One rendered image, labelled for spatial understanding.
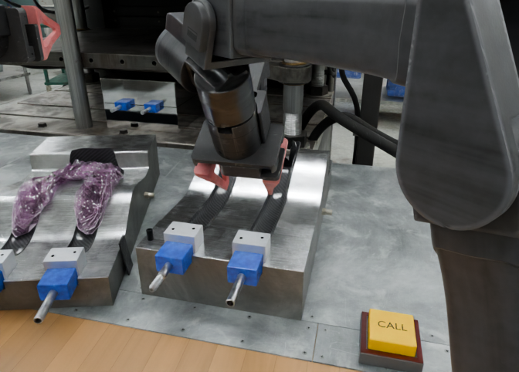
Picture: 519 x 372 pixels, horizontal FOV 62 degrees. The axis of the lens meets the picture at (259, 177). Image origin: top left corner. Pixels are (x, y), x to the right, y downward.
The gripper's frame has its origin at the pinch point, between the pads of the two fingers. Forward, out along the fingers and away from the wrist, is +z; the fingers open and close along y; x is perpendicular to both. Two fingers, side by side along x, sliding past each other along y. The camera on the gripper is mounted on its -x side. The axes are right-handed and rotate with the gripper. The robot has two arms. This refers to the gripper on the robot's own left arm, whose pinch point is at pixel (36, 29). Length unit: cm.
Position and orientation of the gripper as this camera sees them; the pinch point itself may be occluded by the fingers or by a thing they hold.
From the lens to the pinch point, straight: 73.5
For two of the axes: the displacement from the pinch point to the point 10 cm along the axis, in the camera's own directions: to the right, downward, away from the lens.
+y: -9.8, -0.8, 1.8
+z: 2.0, -3.9, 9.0
